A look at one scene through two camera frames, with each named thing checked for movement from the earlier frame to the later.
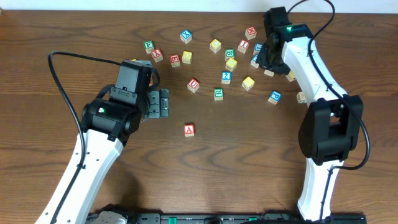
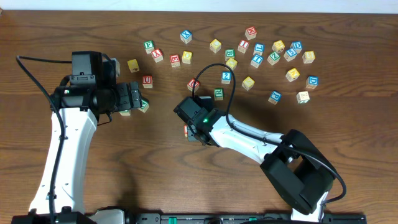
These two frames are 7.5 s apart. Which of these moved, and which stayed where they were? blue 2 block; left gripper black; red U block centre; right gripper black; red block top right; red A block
Moved: left gripper black; right gripper black
Stayed: blue 2 block; red A block; red block top right; red U block centre
